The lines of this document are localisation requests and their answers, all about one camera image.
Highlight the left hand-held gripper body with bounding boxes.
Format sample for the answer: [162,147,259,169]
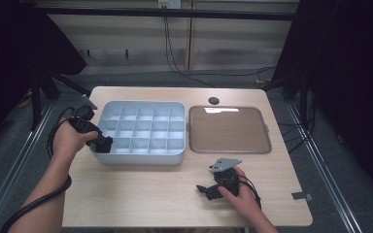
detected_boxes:
[67,95,103,141]

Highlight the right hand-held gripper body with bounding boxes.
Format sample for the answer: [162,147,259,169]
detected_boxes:
[208,157,243,197]

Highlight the light blue divided organizer box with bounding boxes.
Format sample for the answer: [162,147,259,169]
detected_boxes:
[89,100,187,166]

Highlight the person's right hand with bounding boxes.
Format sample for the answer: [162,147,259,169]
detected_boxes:
[218,166,262,218]

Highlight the person's left hand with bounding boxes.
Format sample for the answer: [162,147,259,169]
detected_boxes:
[51,117,100,163]

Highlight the brown flat tray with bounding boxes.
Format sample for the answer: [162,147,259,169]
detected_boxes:
[187,105,272,155]

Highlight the black metal stand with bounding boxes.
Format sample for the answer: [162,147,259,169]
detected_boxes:
[28,69,93,132]

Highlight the grey tape piece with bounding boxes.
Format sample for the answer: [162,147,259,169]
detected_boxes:
[290,191,315,202]

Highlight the black horizontal bar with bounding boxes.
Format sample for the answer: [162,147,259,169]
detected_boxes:
[32,7,300,22]

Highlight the right hand-held gripper black cable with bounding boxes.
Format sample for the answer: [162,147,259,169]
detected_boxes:
[239,174,262,210]

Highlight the hand-held gripper black cable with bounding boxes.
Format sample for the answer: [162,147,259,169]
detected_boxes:
[239,174,262,210]
[0,106,79,233]

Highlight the black cables beside rail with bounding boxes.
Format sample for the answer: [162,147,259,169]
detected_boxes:
[277,90,317,154]

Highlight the aluminium floor rail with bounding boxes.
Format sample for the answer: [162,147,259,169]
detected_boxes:
[285,100,365,233]
[0,101,56,233]

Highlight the black cable on floor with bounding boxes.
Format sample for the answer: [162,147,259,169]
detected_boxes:
[181,66,277,82]

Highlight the left hand-held gripper black cable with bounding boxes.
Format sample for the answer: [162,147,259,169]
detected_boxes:
[0,106,79,233]

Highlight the black hanging wall cable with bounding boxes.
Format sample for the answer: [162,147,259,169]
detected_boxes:
[163,16,217,88]

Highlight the white wall socket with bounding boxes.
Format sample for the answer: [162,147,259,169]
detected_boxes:
[157,0,183,10]

